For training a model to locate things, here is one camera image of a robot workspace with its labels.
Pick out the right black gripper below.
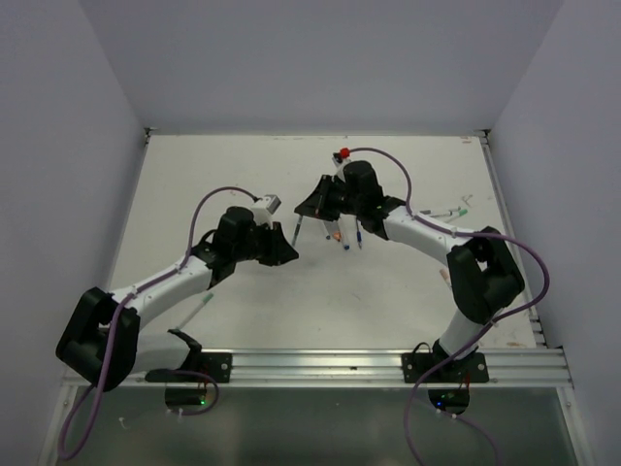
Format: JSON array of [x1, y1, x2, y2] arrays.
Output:
[[296, 174, 363, 220]]

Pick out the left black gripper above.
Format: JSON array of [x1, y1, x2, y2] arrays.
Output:
[[233, 219, 298, 266]]

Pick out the orange capped marker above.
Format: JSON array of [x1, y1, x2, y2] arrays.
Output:
[[324, 221, 342, 242]]

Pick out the dark blue ballpoint pen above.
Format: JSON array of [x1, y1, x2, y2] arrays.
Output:
[[355, 218, 363, 250]]

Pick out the dark blue capped marker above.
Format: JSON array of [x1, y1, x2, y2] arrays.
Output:
[[341, 231, 350, 250]]

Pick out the black pen near left arm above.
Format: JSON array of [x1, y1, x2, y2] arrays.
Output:
[[291, 216, 304, 248]]

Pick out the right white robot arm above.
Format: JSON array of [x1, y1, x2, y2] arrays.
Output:
[[294, 161, 525, 382]]

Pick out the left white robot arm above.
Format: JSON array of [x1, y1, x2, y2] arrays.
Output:
[[55, 207, 299, 391]]

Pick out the green capped marker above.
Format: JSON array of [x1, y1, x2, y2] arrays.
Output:
[[176, 292, 213, 330], [430, 208, 469, 218]]

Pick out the green capped marker upper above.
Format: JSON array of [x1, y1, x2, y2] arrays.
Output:
[[430, 208, 469, 218]]

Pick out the pink ended marker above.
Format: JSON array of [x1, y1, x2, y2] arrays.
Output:
[[440, 269, 450, 284]]

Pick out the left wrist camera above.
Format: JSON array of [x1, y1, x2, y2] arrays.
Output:
[[250, 194, 281, 228]]

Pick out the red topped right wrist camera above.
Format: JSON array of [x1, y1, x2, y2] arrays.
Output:
[[332, 148, 350, 169]]

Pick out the aluminium mounting rail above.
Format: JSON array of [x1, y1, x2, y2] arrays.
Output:
[[62, 347, 569, 389]]

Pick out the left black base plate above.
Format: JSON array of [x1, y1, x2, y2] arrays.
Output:
[[145, 351, 233, 383]]

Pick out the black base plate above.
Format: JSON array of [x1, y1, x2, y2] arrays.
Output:
[[401, 351, 490, 383], [145, 351, 233, 383]]

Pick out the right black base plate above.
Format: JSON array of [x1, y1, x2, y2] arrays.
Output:
[[401, 351, 490, 383]]

